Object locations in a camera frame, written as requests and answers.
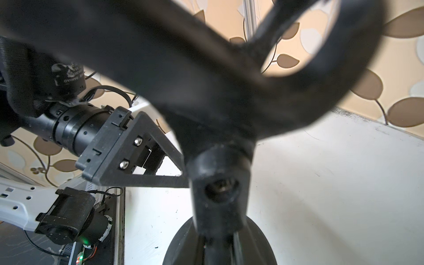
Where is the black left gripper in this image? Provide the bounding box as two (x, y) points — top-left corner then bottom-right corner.
(76, 107), (189, 188)

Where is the black round stand base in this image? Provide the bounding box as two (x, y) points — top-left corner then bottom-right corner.
(163, 218), (277, 265)

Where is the black microphone stand pole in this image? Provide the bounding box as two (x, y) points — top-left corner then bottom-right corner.
(1, 1), (386, 248)

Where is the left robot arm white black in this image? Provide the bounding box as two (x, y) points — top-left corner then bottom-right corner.
(1, 37), (188, 265)

